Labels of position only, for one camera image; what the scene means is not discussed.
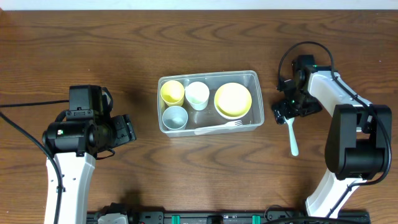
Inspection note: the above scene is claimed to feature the mint green plastic spoon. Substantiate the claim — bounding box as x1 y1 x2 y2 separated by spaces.
285 118 299 156

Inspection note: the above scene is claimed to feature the grey-blue plastic cup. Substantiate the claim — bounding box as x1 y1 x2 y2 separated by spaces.
162 106 188 131

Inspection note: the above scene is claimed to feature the yellow plastic cup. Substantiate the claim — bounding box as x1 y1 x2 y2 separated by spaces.
160 80 185 106

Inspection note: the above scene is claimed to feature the pink plastic fork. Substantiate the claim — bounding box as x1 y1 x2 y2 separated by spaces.
195 120 243 135

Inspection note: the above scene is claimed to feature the yellow plastic bowl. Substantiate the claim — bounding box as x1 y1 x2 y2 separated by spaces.
214 83 252 116

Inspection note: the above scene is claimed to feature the white plastic cup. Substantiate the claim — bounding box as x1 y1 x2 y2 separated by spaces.
185 82 210 111

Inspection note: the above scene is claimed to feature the white plastic bowl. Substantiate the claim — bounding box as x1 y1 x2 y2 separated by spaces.
215 105 250 120

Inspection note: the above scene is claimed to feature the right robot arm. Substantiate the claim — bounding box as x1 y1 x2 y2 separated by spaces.
272 61 392 218

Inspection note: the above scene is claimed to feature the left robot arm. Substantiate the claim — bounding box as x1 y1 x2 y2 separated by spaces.
43 114 136 223

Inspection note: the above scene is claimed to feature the clear plastic storage container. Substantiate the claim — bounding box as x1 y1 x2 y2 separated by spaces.
157 70 264 138

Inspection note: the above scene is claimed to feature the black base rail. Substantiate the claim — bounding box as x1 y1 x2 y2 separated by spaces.
86 203 371 224

